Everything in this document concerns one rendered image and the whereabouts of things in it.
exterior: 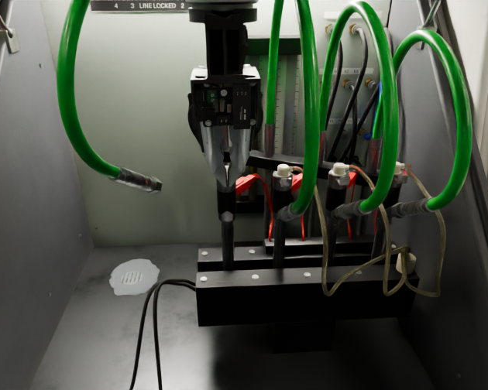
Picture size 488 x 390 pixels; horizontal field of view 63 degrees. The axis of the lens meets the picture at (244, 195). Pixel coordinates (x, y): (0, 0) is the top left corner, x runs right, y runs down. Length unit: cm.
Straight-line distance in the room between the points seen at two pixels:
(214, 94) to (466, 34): 41
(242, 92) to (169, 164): 47
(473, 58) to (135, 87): 57
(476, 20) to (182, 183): 60
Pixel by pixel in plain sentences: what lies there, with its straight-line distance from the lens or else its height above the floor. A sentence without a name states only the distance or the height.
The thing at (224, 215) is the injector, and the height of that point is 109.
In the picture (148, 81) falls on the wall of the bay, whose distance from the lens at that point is 81.
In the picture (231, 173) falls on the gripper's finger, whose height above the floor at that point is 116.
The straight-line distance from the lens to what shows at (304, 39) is 41.
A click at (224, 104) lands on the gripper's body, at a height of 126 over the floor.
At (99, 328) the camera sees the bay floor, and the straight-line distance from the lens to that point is 79.
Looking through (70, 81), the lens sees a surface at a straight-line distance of 38.
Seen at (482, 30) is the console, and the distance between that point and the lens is 66.
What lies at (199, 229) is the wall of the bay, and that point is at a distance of 93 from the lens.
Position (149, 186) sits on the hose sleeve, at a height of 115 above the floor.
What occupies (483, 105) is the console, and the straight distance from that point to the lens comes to 66.
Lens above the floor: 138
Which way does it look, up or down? 28 degrees down
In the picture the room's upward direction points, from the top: straight up
